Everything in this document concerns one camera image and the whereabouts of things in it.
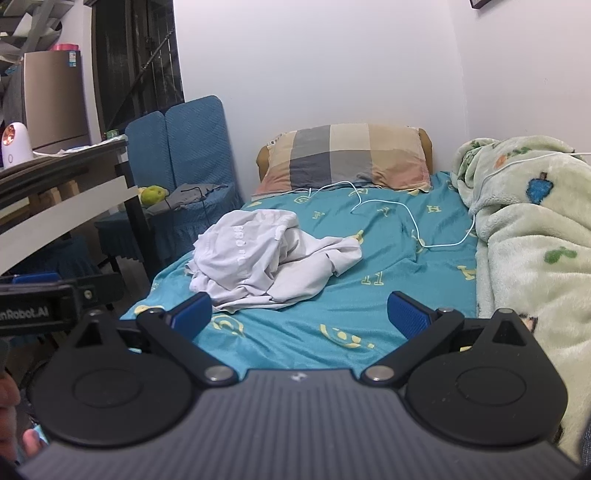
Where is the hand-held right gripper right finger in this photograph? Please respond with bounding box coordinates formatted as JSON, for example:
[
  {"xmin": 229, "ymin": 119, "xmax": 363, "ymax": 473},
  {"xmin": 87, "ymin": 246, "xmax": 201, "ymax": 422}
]
[{"xmin": 361, "ymin": 291, "xmax": 536, "ymax": 387}]

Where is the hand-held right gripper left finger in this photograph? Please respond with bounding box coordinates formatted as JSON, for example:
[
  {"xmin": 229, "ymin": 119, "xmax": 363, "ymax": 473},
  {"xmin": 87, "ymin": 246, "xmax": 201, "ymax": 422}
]
[{"xmin": 69, "ymin": 292, "xmax": 239, "ymax": 387}]

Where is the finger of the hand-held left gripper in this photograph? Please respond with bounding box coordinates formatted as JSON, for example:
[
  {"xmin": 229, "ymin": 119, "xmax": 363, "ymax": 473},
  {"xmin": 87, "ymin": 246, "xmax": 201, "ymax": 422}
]
[
  {"xmin": 11, "ymin": 272, "xmax": 63, "ymax": 285},
  {"xmin": 59, "ymin": 273, "xmax": 124, "ymax": 320}
]

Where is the white t-shirt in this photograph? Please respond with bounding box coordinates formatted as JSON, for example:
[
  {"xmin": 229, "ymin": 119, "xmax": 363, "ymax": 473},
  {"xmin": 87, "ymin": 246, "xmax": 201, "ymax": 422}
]
[{"xmin": 187, "ymin": 209, "xmax": 364, "ymax": 315}]

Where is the person's left hand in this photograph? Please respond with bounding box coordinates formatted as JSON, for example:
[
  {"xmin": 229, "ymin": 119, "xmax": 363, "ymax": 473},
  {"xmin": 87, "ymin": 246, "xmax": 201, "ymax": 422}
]
[{"xmin": 0, "ymin": 373, "xmax": 51, "ymax": 462}]

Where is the blue covered chair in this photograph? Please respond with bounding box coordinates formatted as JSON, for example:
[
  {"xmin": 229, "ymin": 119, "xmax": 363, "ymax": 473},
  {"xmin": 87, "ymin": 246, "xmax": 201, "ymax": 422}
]
[
  {"xmin": 95, "ymin": 111, "xmax": 172, "ymax": 264},
  {"xmin": 150, "ymin": 95, "xmax": 244, "ymax": 280},
  {"xmin": 14, "ymin": 237, "xmax": 99, "ymax": 278}
]

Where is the white black desk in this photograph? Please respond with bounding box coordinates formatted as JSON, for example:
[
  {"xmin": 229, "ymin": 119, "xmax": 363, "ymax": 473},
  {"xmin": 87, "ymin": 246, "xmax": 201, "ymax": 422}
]
[{"xmin": 0, "ymin": 138, "xmax": 153, "ymax": 282}]

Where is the teal patterned bed sheet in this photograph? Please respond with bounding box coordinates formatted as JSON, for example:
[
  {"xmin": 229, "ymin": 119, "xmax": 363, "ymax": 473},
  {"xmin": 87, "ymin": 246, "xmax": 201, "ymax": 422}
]
[{"xmin": 119, "ymin": 172, "xmax": 481, "ymax": 376}]

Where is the green plush toy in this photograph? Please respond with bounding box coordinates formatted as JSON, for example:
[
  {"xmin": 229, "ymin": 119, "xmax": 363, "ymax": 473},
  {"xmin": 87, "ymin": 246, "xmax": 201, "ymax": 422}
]
[{"xmin": 140, "ymin": 185, "xmax": 168, "ymax": 207}]

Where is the grey cloth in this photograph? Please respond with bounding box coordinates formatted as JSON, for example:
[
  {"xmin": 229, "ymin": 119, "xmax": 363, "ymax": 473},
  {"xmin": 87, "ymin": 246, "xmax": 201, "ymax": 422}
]
[{"xmin": 147, "ymin": 183, "xmax": 229, "ymax": 215}]

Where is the white humidifier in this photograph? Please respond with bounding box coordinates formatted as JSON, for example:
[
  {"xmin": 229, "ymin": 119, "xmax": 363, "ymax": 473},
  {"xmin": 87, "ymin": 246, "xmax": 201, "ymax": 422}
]
[{"xmin": 0, "ymin": 122, "xmax": 35, "ymax": 169}]

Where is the pale green fleece blanket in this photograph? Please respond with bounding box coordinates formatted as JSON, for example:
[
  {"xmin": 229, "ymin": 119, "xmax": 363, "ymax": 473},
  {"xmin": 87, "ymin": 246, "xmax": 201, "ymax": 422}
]
[{"xmin": 450, "ymin": 135, "xmax": 591, "ymax": 462}]

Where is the checked pillow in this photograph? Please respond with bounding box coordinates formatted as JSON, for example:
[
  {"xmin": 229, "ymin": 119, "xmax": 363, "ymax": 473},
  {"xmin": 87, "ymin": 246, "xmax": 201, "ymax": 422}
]
[{"xmin": 256, "ymin": 123, "xmax": 435, "ymax": 197}]

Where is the brown refrigerator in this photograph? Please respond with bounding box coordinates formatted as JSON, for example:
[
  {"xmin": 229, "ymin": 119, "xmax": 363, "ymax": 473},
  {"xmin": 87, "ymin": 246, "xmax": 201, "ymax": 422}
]
[{"xmin": 23, "ymin": 50, "xmax": 90, "ymax": 155}]

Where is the dark glass door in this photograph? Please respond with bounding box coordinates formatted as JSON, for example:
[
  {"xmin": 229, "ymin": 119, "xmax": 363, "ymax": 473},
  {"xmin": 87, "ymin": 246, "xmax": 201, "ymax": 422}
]
[{"xmin": 91, "ymin": 0, "xmax": 185, "ymax": 137}]

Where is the cluttered grey storage shelf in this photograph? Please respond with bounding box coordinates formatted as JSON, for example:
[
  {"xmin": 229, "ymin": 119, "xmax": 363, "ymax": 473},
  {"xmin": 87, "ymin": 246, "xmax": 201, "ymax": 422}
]
[{"xmin": 0, "ymin": 0, "xmax": 77, "ymax": 93}]

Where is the white charging cable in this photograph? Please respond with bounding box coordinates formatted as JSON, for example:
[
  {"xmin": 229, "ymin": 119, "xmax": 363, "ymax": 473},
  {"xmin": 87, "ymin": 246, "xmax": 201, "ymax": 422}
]
[{"xmin": 295, "ymin": 151, "xmax": 591, "ymax": 250}]

